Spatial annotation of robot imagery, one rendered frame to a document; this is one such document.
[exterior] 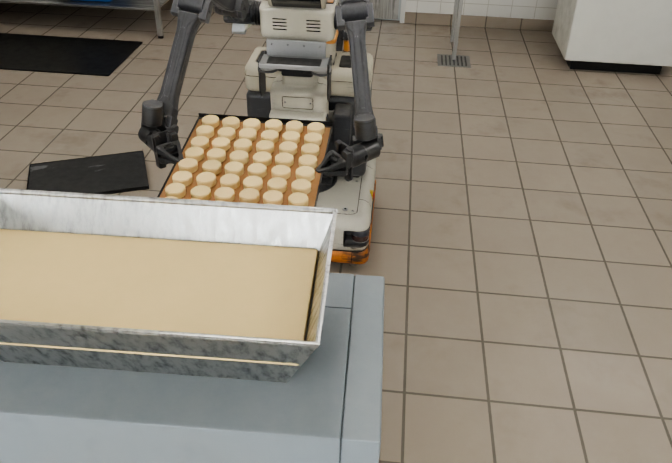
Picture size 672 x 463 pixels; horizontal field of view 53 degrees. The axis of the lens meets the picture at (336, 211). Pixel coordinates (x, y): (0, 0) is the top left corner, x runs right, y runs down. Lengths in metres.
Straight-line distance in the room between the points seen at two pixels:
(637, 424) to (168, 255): 1.98
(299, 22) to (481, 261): 1.37
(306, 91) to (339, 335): 1.75
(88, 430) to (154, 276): 0.22
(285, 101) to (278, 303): 1.81
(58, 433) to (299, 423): 0.32
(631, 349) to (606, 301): 0.28
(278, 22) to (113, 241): 1.61
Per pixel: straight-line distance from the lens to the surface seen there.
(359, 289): 1.09
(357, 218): 2.87
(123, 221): 1.10
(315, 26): 2.55
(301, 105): 2.68
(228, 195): 1.69
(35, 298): 1.01
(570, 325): 2.95
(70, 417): 0.96
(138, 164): 3.89
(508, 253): 3.25
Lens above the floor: 1.88
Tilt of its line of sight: 33 degrees down
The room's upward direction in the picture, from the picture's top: 2 degrees clockwise
